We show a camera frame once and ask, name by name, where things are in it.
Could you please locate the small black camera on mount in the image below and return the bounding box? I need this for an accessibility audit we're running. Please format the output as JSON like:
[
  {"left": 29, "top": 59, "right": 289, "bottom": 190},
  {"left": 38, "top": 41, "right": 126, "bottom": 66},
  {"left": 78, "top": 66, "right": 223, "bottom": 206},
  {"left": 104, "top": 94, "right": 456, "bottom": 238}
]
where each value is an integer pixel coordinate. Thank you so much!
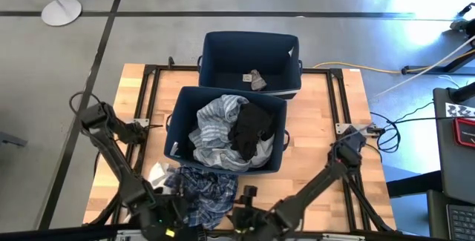
[{"left": 241, "top": 185, "right": 260, "bottom": 212}]

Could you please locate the grey sock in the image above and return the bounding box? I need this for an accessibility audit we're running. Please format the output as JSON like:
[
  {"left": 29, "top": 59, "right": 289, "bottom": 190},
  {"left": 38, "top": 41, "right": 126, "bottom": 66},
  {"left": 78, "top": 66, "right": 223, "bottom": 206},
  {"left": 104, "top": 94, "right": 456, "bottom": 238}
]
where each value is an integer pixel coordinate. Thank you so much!
[{"left": 250, "top": 69, "right": 268, "bottom": 92}]

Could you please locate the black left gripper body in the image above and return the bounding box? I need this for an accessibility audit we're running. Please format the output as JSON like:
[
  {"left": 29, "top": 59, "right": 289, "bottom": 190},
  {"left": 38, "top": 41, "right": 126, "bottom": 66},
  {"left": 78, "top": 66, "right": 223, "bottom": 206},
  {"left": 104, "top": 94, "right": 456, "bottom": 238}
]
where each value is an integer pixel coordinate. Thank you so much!
[{"left": 142, "top": 195, "right": 194, "bottom": 240}]

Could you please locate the white cable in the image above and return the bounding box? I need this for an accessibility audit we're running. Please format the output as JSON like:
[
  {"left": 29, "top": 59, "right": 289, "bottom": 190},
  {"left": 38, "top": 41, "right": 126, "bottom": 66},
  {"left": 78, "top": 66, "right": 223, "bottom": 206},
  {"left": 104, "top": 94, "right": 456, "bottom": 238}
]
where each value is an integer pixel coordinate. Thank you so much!
[{"left": 374, "top": 35, "right": 475, "bottom": 98}]

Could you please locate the laptop keyboard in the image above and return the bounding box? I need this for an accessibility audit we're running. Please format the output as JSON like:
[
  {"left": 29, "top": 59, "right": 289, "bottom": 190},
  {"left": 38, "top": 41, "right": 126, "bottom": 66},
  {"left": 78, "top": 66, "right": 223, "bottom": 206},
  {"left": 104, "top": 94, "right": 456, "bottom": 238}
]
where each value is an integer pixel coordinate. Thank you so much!
[{"left": 426, "top": 188, "right": 475, "bottom": 241}]

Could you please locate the black garment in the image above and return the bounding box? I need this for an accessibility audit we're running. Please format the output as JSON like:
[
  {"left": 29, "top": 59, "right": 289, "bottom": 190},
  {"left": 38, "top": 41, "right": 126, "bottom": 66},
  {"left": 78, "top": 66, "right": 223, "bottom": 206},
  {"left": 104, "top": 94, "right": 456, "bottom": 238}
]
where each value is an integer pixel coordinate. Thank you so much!
[{"left": 227, "top": 102, "right": 276, "bottom": 162}]

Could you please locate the white round stand base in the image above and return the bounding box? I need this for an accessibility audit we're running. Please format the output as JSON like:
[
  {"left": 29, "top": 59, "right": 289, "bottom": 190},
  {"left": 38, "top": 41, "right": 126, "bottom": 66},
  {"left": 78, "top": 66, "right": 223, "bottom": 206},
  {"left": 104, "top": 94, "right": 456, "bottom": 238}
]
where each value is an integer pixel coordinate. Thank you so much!
[{"left": 32, "top": 0, "right": 83, "bottom": 27}]

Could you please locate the yellow cable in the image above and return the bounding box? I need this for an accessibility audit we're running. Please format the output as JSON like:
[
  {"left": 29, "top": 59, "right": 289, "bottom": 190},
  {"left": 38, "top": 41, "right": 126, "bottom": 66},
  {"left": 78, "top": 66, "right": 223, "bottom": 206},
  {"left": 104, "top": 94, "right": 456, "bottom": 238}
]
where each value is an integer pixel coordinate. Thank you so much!
[{"left": 312, "top": 49, "right": 475, "bottom": 76}]

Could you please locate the grey desk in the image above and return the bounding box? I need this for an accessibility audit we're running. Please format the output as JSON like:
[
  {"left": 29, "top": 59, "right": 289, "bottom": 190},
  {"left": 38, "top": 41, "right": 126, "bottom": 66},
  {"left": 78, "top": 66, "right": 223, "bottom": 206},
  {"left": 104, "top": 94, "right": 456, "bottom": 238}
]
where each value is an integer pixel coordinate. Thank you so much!
[{"left": 432, "top": 87, "right": 475, "bottom": 205}]

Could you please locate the light blue striped shirt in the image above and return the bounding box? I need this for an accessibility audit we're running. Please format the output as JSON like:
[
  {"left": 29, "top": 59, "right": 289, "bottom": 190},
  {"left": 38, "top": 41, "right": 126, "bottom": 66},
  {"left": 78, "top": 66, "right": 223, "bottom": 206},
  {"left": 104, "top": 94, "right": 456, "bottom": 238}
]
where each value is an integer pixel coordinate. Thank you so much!
[{"left": 188, "top": 94, "right": 261, "bottom": 172}]

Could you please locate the black aluminium frame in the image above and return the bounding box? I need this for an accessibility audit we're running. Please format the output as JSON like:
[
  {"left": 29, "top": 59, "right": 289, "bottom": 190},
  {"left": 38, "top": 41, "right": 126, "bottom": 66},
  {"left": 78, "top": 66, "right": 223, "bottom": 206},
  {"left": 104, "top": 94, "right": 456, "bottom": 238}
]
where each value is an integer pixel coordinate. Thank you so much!
[{"left": 111, "top": 56, "right": 395, "bottom": 234}]

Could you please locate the black cable bundle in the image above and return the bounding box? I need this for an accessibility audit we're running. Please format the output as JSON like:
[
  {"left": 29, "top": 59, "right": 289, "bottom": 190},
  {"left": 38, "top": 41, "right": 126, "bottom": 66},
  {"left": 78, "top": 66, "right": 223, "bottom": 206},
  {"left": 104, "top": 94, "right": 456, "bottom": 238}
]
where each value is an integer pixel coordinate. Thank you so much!
[{"left": 370, "top": 102, "right": 436, "bottom": 153}]

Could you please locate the black white marker sheet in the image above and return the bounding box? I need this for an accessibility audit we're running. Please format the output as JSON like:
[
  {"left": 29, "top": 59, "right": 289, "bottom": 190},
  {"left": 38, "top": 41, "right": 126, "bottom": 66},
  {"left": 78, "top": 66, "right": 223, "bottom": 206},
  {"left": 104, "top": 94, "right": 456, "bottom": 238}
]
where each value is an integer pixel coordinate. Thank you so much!
[{"left": 445, "top": 102, "right": 475, "bottom": 119}]

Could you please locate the navy white striped fabric bin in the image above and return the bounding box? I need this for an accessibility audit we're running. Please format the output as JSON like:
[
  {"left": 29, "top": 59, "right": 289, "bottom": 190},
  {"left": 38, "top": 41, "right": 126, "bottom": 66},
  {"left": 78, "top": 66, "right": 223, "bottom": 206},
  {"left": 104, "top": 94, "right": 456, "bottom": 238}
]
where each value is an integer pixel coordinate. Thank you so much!
[
  {"left": 196, "top": 30, "right": 304, "bottom": 100},
  {"left": 163, "top": 86, "right": 289, "bottom": 176}
]

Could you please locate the white cloth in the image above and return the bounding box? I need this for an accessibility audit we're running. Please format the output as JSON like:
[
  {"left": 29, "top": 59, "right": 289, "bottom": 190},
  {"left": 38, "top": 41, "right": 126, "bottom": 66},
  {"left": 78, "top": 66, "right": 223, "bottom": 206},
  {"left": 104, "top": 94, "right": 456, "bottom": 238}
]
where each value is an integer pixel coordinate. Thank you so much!
[
  {"left": 243, "top": 133, "right": 276, "bottom": 171},
  {"left": 147, "top": 161, "right": 176, "bottom": 191}
]

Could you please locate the dark blue plaid shirt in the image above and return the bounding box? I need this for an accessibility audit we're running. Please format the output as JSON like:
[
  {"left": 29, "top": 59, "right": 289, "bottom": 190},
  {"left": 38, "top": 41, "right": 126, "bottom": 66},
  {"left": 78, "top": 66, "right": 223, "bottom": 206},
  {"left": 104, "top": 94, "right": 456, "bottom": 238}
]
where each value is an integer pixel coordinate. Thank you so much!
[{"left": 164, "top": 165, "right": 239, "bottom": 231}]

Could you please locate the red device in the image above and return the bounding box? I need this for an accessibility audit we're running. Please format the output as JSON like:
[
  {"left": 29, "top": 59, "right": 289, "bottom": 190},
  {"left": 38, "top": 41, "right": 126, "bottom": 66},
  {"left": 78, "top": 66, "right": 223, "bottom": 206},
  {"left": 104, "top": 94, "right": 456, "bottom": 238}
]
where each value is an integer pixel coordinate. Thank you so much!
[{"left": 453, "top": 117, "right": 475, "bottom": 149}]

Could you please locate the black stand leg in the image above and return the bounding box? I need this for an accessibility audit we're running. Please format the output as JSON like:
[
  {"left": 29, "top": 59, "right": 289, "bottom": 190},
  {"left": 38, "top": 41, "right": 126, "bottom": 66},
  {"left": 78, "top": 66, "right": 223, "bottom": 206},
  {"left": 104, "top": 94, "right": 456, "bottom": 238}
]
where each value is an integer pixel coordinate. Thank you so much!
[{"left": 402, "top": 47, "right": 475, "bottom": 76}]

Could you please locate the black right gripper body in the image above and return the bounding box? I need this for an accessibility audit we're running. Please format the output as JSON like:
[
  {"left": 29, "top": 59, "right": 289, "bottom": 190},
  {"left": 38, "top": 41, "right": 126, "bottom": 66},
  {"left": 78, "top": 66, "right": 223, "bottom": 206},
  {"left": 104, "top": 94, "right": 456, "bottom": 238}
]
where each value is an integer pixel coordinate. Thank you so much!
[{"left": 228, "top": 207, "right": 278, "bottom": 240}]

